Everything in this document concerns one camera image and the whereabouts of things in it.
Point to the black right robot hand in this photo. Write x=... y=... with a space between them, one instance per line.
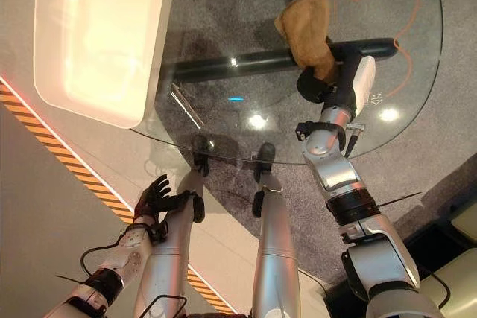
x=344 y=79

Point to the silver robot leg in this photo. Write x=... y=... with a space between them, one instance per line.
x=164 y=269
x=274 y=258

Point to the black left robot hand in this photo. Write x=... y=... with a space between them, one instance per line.
x=154 y=202

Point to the black seat with pale cushions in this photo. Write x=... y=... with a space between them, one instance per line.
x=451 y=243

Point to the dark robot foot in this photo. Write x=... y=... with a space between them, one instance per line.
x=201 y=152
x=264 y=159

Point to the white plastic basket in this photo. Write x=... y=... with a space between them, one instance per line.
x=100 y=38

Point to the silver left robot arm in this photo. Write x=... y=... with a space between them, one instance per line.
x=126 y=254

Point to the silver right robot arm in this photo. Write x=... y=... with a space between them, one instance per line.
x=335 y=169

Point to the silver left robot leg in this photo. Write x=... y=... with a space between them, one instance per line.
x=164 y=269

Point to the brown cloth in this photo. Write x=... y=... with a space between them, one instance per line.
x=309 y=31

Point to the dark left robot foot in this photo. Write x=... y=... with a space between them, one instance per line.
x=201 y=152

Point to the yellow black hazard tape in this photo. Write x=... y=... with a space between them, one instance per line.
x=67 y=154

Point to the dark right robot foot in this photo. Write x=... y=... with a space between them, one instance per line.
x=264 y=159

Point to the silver right robot leg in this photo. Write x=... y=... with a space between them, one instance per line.
x=274 y=258

